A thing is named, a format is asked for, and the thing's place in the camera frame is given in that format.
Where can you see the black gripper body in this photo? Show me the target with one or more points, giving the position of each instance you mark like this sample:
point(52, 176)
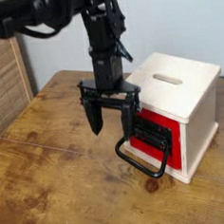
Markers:
point(108, 88)

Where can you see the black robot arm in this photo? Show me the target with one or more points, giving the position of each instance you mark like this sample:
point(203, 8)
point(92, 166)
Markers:
point(104, 24)

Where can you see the wooden slatted panel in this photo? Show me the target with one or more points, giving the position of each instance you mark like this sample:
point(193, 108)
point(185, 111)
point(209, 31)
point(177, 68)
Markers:
point(15, 90)

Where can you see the red drawer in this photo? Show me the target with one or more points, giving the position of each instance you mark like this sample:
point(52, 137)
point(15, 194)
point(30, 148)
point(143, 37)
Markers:
point(174, 159)

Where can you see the black metal drawer handle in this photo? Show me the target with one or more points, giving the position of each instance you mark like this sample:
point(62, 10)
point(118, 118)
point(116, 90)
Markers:
point(146, 155)

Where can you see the light wooden box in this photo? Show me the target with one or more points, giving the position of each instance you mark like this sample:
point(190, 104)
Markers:
point(179, 94)

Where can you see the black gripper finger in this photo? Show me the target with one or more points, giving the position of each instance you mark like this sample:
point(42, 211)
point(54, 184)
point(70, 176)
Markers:
point(94, 115)
point(127, 119)

